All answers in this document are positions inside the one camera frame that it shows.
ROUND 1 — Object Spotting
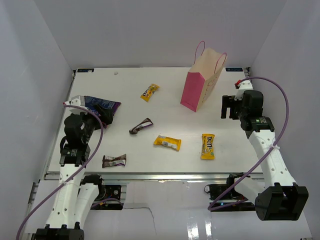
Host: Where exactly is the brown candy wrapper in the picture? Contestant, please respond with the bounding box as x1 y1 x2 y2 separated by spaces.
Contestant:
129 117 154 135

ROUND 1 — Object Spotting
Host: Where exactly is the pink cream paper bag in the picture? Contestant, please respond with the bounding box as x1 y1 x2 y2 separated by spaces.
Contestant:
180 47 228 112

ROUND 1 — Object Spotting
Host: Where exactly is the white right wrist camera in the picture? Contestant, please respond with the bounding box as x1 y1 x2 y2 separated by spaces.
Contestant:
234 80 253 101

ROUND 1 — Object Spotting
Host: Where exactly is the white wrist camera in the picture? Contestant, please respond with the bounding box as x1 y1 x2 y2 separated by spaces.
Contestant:
63 95 88 115
234 80 253 101

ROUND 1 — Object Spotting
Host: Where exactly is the blue label right corner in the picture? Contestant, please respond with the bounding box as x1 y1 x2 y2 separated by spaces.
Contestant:
225 67 243 72

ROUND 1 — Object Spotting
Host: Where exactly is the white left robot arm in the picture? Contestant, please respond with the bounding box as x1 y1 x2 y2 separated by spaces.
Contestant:
34 104 113 240

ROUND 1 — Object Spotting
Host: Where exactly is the blue purple cookie bag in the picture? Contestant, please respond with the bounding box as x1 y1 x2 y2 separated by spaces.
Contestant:
84 95 122 129

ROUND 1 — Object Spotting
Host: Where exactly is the yellow candy pack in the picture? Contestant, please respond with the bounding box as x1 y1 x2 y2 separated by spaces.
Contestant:
153 135 182 151
140 83 160 102

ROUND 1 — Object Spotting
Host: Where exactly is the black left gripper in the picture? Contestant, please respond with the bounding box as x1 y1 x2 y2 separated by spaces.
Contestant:
76 103 113 143

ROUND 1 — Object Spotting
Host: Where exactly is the blue label corner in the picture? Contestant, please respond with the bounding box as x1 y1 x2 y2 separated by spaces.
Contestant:
225 67 243 72
76 68 95 73

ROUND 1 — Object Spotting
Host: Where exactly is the blue label left corner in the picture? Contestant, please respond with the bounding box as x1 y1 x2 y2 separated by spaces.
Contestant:
76 68 95 73

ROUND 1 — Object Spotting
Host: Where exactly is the yellow M&M's pack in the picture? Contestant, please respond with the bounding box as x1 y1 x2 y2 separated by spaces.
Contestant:
200 133 215 160

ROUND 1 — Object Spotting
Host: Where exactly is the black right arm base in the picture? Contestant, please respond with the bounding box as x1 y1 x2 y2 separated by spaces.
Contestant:
203 173 255 212

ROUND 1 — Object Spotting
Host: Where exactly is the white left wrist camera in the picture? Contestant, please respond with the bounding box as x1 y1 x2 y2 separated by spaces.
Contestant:
63 95 88 115

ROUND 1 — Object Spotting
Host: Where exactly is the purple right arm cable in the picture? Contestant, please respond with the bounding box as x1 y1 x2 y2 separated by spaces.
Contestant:
207 76 290 211

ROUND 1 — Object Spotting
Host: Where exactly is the brown candy pack front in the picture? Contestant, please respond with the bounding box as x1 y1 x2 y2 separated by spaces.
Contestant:
102 154 127 168

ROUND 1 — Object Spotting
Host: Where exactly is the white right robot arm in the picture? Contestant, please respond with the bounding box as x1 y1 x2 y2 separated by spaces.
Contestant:
221 90 309 221

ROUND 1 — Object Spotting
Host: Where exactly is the aluminium front rail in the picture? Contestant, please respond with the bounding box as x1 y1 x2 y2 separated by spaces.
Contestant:
44 172 266 181

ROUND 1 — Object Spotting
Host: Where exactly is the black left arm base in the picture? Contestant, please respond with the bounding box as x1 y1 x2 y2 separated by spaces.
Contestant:
80 174 123 210

